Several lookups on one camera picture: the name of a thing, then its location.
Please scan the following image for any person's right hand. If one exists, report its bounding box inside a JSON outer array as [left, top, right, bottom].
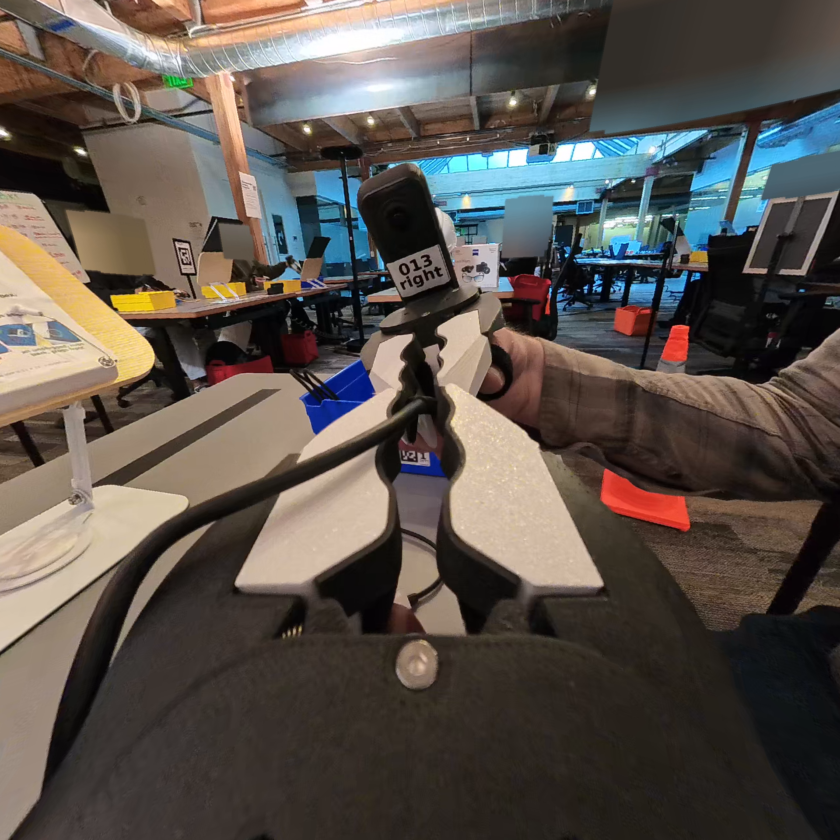
[[476, 329, 547, 430]]

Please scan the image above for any person's dark trouser leg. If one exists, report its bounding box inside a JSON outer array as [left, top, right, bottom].
[[709, 604, 840, 840]]

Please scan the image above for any blue plastic bin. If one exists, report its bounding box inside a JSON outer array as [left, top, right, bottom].
[[300, 361, 450, 480]]

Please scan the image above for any black cable gold plug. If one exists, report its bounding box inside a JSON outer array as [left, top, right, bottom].
[[289, 368, 340, 403]]

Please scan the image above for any orange plastic object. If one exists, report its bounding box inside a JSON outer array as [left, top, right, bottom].
[[600, 470, 693, 534]]

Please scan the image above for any wooden post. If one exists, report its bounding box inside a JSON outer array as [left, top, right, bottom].
[[204, 73, 271, 263]]

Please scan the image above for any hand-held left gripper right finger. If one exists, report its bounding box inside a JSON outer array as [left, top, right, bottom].
[[436, 384, 605, 620]]

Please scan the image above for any white stand base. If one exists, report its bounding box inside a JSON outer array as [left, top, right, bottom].
[[0, 486, 191, 653]]

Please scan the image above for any yellow plastic object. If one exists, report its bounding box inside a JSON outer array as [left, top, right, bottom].
[[111, 289, 179, 315]]

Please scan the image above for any wooden workbench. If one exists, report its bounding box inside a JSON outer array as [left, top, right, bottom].
[[112, 283, 345, 384]]

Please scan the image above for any person's right forearm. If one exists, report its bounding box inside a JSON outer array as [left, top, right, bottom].
[[532, 329, 840, 502]]

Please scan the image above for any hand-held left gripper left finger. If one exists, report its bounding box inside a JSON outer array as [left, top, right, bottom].
[[234, 388, 400, 618]]

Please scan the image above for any orange traffic cone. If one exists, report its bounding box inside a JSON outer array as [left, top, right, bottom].
[[657, 325, 693, 371]]

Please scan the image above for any wooden display board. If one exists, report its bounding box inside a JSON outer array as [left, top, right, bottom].
[[0, 224, 157, 430]]

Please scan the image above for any silver ventilation duct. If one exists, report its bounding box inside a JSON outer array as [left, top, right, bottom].
[[0, 0, 607, 82]]

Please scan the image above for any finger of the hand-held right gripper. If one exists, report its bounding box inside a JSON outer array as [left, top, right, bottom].
[[431, 310, 494, 397], [360, 322, 418, 410]]

